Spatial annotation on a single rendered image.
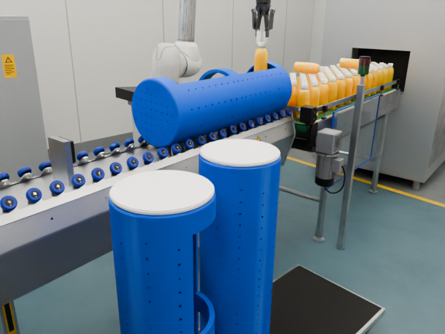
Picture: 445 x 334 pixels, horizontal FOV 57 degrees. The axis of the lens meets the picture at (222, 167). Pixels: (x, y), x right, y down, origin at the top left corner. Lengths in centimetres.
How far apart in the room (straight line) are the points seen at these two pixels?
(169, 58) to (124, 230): 150
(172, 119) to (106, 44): 316
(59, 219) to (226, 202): 53
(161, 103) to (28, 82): 155
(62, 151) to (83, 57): 322
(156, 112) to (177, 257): 78
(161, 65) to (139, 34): 255
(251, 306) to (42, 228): 76
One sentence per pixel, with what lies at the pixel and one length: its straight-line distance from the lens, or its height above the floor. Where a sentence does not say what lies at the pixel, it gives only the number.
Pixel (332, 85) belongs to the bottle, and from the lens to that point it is 276.
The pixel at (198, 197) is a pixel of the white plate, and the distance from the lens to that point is 105.
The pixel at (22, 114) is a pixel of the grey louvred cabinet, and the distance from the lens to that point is 307.
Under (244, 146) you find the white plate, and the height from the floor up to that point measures 104.
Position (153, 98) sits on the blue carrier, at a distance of 168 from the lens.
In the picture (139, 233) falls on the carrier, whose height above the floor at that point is 98.
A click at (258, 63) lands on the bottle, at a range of 221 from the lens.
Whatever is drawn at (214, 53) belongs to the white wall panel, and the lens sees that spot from 565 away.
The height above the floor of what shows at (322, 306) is 15.
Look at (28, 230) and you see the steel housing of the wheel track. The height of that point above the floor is 87.
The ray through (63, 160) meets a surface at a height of 102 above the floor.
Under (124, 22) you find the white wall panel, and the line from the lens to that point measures 483.
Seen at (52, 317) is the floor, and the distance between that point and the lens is 241.
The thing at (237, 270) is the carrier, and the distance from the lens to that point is 146.
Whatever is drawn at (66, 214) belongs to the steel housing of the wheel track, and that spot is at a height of 88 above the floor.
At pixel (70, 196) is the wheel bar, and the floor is 92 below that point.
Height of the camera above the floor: 148
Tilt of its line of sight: 20 degrees down
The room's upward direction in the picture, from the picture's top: 1 degrees clockwise
